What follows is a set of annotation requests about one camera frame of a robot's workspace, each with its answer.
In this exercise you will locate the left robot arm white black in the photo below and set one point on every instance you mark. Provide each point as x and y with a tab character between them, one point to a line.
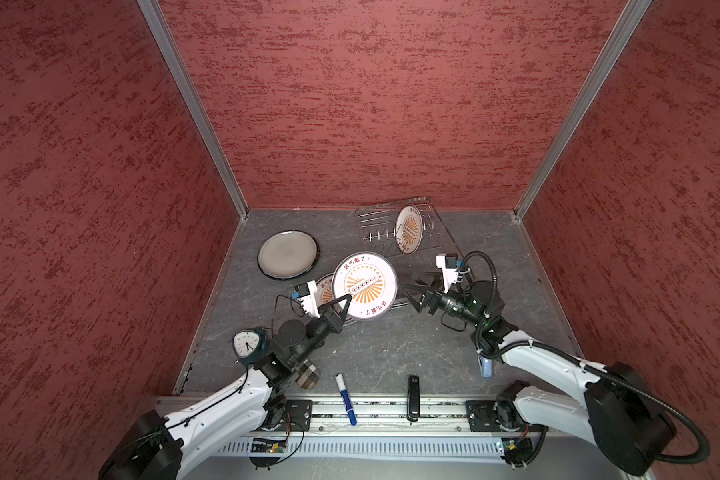
171	446

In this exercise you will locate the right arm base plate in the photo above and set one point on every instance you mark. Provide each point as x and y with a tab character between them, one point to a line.
490	416

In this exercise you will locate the circuit board with wires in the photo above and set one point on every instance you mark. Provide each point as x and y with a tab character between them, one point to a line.
518	453
265	453

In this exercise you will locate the aluminium front rail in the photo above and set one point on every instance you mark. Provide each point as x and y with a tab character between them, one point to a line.
385	416

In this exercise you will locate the dark striped rim plate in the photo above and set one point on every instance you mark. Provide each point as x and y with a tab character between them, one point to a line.
315	264

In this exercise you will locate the light blue small bottle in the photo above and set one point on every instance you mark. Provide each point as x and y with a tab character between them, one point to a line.
486	367

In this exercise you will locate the orange striped plate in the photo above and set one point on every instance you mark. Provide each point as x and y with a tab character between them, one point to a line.
324	292
409	229
371	281

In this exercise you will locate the plaid glasses case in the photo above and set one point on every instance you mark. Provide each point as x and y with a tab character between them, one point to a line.
307	375

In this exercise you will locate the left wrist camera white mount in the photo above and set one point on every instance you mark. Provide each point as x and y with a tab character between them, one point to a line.
305	294

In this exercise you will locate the right circuit board with wires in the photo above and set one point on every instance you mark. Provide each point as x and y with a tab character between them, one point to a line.
518	453

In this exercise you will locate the corner aluminium post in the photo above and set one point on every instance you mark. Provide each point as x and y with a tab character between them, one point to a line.
617	40
159	28

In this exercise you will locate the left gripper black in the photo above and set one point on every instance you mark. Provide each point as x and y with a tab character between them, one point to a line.
332	318

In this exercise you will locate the black remote stick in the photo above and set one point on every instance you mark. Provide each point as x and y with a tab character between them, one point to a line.
413	402

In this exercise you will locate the orange striped front plate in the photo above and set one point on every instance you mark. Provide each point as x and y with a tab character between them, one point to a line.
324	292

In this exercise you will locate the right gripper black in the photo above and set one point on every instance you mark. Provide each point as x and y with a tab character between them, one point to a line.
432	295

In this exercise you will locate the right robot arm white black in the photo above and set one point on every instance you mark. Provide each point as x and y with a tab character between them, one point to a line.
609	406

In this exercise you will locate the left circuit board with wires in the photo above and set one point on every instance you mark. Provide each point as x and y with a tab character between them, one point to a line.
265	453

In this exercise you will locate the left corner aluminium post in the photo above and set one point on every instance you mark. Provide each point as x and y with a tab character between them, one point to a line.
159	28

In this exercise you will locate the green alarm clock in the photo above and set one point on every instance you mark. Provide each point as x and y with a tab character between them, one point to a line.
250	345

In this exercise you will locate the right corner aluminium post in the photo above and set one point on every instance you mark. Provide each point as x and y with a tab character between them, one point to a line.
617	40

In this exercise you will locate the blue white marker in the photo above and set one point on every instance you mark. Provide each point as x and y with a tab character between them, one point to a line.
349	408

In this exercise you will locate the wire dish rack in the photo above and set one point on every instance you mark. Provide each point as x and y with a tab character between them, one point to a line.
376	232

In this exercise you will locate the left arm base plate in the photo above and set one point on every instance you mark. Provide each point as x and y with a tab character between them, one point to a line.
297	415

